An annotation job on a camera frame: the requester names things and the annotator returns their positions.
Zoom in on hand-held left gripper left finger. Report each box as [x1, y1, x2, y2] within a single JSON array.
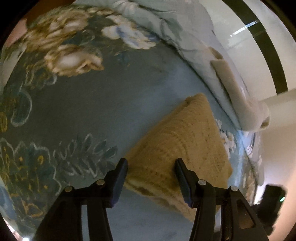
[[32, 158, 128, 241]]

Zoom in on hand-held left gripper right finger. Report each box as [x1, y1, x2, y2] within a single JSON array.
[[175, 158, 270, 241]]

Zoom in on tan knitted cloth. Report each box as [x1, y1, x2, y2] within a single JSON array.
[[125, 93, 233, 223]]

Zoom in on blue floral bed sheet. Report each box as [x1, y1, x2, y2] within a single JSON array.
[[0, 5, 257, 241]]

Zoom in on grey and white garment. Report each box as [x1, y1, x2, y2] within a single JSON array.
[[209, 46, 271, 132]]

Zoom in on light blue floral quilt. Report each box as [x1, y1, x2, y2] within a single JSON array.
[[74, 0, 266, 186]]

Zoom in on white wardrobe with dark stripe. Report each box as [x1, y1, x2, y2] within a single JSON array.
[[203, 0, 296, 102]]

